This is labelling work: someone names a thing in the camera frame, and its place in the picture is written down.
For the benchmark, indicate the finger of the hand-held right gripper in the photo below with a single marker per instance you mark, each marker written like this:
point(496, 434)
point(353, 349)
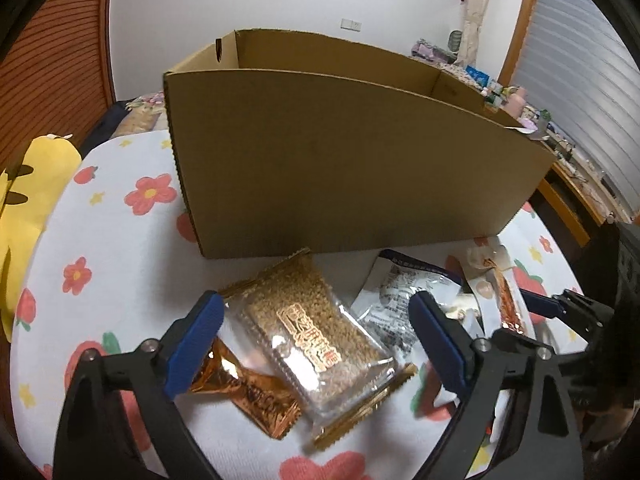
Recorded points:
point(575, 310)

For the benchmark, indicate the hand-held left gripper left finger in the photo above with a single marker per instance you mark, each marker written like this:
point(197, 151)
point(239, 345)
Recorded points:
point(192, 345)

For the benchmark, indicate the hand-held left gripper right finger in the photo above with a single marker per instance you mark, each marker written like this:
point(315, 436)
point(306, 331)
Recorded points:
point(440, 345)

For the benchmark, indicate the white chicken foot packet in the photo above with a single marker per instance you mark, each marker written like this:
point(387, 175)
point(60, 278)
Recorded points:
point(507, 295)

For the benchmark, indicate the white packet with blue edge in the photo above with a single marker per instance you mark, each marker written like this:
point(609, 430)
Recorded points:
point(395, 285)

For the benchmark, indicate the orange foil packet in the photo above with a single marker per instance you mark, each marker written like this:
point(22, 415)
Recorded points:
point(255, 395)

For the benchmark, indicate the clear sesame cracker packet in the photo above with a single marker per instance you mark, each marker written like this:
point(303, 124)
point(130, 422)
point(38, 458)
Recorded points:
point(300, 330)

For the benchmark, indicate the brown cardboard box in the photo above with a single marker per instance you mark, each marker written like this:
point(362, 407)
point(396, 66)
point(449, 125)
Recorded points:
point(325, 160)

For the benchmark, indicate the wooden cabinet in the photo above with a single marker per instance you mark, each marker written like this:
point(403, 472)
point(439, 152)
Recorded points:
point(575, 195)

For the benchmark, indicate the strawberry printed blanket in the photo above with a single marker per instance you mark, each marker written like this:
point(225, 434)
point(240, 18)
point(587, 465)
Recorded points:
point(115, 240)

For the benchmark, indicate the pink thermos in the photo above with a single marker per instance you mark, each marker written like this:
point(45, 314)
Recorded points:
point(515, 101)

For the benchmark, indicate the grey window blind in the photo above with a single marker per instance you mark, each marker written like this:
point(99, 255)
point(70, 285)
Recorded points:
point(585, 70)

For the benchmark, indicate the yellow plush toy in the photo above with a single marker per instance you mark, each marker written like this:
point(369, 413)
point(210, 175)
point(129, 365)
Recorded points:
point(30, 185)

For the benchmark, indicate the dark blue bedsheet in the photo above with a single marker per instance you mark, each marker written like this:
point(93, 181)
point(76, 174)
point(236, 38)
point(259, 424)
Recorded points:
point(102, 127)

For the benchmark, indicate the floral quilt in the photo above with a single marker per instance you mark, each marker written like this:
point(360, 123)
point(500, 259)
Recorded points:
point(142, 115)

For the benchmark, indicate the blue packets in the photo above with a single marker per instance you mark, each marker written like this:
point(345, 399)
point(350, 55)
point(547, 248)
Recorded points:
point(477, 75)

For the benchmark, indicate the folded floral cloth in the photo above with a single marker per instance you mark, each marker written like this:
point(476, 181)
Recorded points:
point(460, 74)

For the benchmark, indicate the small white fan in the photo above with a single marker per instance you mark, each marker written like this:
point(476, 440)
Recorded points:
point(455, 41)

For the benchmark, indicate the folded purple cloth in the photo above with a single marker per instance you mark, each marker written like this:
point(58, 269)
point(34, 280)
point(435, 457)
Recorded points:
point(432, 51)

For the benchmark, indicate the cream patterned curtain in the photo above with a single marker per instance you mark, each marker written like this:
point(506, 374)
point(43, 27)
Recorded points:
point(475, 10)

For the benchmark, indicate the wooden slatted wardrobe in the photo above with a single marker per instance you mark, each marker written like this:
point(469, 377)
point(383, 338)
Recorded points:
point(45, 60)

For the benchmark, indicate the white wall switch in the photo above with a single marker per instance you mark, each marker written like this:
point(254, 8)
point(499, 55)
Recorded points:
point(351, 24)

